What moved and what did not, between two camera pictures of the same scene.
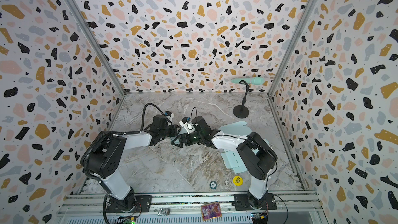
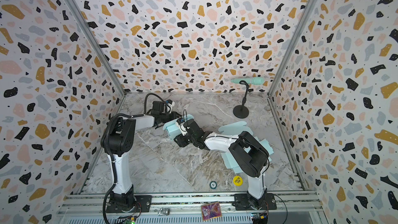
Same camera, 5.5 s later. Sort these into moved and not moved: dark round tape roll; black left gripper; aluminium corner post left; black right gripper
Moved: black left gripper
Not moved: aluminium corner post left; dark round tape roll; black right gripper
